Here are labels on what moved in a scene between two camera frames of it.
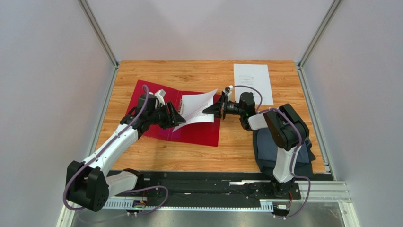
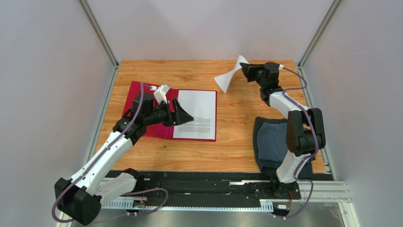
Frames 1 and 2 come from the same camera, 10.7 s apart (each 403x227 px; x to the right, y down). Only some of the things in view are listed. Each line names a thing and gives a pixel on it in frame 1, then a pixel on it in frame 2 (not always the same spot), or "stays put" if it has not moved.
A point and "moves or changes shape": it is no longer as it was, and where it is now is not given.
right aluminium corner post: (316, 39) stays put
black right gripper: (223, 107) → (258, 73)
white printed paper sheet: (193, 105) moves or changes shape
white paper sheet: (255, 75) → (223, 81)
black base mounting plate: (214, 186) stays put
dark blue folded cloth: (266, 152) stays put
